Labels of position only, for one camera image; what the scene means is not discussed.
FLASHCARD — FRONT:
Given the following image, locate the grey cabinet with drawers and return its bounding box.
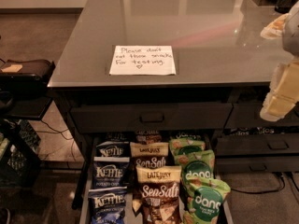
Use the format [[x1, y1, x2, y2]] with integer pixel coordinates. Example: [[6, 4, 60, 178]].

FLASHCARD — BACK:
[[47, 0, 299, 210]]

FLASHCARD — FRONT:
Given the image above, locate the brown sea salt bag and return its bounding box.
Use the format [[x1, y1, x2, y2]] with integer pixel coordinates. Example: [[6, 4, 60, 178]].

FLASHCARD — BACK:
[[130, 142, 168, 169], [136, 166, 181, 224]]

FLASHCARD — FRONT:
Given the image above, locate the black office chair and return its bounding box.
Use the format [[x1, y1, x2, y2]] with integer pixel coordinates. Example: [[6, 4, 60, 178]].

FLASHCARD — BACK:
[[0, 59, 55, 120]]

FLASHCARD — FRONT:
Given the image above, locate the blue kettle chip bag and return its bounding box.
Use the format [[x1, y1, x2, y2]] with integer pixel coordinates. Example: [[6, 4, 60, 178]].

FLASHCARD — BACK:
[[88, 187, 127, 224], [93, 157, 130, 189], [96, 141, 131, 157]]

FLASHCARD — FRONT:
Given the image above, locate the black plastic crate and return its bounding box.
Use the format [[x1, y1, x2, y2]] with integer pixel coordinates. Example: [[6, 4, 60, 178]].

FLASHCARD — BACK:
[[0, 119, 41, 188]]

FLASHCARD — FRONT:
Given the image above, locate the middle green Dang chip bag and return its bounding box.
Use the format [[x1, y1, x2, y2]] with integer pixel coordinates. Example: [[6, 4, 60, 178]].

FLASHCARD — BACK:
[[174, 149, 215, 180]]

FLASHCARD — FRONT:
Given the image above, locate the closed top dark drawer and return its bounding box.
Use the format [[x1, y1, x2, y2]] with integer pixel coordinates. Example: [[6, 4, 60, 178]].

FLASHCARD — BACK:
[[70, 103, 233, 133]]

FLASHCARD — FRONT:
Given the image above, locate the front brown Sea Salt bag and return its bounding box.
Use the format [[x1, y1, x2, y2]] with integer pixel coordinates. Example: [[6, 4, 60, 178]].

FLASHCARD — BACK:
[[136, 166, 181, 224]]

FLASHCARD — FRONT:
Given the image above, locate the black floor cable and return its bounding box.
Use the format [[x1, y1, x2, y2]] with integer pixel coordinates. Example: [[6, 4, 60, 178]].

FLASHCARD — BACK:
[[230, 171, 299, 195]]

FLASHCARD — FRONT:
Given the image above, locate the white handwritten paper note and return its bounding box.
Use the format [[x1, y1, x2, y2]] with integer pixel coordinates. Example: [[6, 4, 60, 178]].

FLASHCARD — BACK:
[[109, 46, 177, 76]]

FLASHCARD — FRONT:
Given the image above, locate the rear brown Sea Salt bag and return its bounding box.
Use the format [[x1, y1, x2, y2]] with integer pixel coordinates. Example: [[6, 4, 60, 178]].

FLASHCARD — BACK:
[[130, 142, 168, 169]]

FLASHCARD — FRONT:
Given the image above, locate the front green Dang chip bag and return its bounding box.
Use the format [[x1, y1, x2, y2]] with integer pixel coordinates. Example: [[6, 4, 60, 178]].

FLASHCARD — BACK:
[[183, 175, 231, 224]]

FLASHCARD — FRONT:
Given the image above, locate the rear green Dang chip bag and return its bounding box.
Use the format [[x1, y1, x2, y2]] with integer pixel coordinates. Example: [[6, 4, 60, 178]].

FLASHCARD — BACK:
[[169, 138, 206, 156]]

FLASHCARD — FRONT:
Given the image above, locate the green dang chip bag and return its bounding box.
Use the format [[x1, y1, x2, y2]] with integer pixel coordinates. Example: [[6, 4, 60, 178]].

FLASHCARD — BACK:
[[169, 138, 206, 156], [183, 175, 231, 224], [174, 149, 215, 180]]

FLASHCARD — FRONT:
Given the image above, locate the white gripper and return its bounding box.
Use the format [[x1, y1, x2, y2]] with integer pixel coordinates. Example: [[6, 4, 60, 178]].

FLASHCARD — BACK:
[[260, 1, 299, 122]]

